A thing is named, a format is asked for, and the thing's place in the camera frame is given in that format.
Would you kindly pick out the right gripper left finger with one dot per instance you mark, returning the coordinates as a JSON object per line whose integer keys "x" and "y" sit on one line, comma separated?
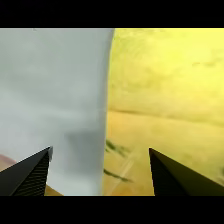
{"x": 28, "y": 178}

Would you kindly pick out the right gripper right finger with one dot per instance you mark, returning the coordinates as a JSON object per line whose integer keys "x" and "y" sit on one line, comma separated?
{"x": 180, "y": 181}

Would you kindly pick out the white T-shirt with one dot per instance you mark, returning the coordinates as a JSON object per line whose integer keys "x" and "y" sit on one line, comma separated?
{"x": 50, "y": 100}

